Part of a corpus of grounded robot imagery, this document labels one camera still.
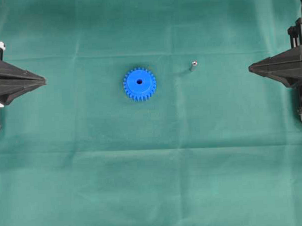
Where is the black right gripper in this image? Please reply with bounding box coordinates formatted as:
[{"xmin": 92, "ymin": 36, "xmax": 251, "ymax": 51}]
[{"xmin": 249, "ymin": 17, "xmax": 302, "ymax": 122}]

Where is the small metal shaft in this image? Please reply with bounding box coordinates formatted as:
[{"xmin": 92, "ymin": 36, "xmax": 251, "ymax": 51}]
[{"xmin": 189, "ymin": 60, "xmax": 198, "ymax": 72}]

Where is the blue plastic gear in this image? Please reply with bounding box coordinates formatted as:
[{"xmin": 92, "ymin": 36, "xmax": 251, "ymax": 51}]
[{"xmin": 123, "ymin": 67, "xmax": 156, "ymax": 102}]

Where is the green table cloth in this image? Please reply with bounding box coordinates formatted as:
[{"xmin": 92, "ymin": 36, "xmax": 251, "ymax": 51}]
[{"xmin": 0, "ymin": 0, "xmax": 302, "ymax": 226}]

